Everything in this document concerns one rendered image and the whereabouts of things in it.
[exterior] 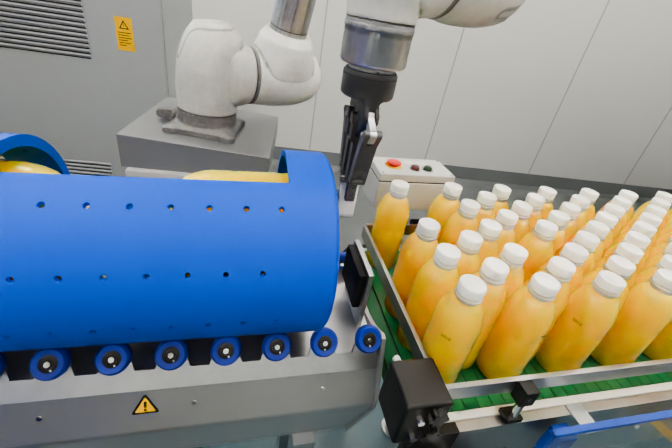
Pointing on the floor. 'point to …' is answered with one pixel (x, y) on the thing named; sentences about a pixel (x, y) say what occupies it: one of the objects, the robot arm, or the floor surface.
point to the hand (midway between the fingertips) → (346, 196)
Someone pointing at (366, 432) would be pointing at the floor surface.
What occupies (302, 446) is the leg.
